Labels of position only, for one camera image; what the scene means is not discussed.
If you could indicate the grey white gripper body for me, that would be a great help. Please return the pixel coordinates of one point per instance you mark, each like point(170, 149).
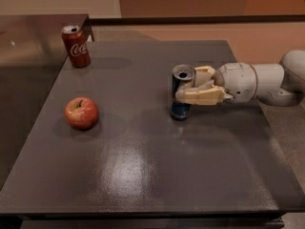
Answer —
point(236, 81)

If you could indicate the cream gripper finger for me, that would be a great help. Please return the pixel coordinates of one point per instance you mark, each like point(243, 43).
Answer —
point(203, 76)
point(206, 96)

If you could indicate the silver blue redbull can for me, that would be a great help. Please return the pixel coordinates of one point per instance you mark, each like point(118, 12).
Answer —
point(183, 77)

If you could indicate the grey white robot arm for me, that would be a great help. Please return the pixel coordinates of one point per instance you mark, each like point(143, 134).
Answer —
point(281, 84)

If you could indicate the red coca-cola can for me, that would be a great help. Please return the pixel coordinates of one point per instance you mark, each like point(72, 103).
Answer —
point(76, 47)

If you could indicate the red apple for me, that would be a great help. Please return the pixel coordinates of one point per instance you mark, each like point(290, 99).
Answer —
point(81, 113)

